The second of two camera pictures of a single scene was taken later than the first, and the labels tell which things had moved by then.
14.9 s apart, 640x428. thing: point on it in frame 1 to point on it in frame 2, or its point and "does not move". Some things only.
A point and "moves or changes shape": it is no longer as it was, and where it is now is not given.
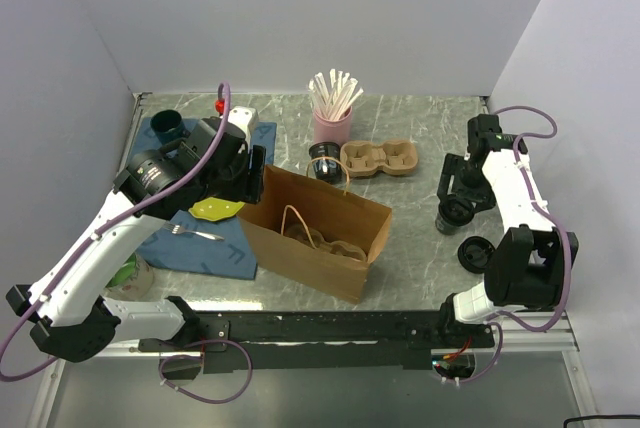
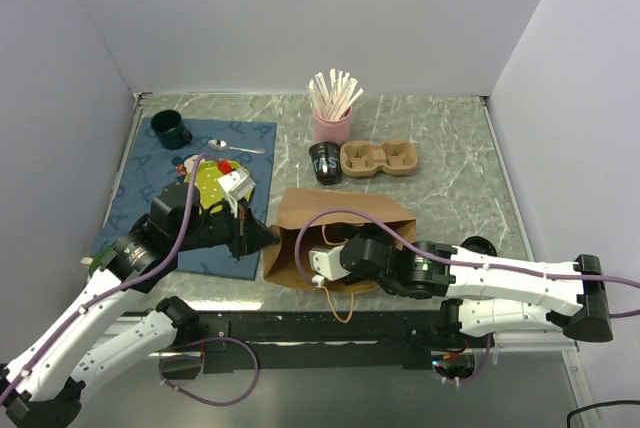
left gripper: (251, 185) to (248, 233)
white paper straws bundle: (341, 96) does not move
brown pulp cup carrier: (360, 158) does not move
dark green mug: (168, 127) does not move
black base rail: (329, 340) does not move
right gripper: (484, 196) to (350, 276)
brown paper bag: (313, 235) moves or changes shape
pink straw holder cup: (335, 131) does not move
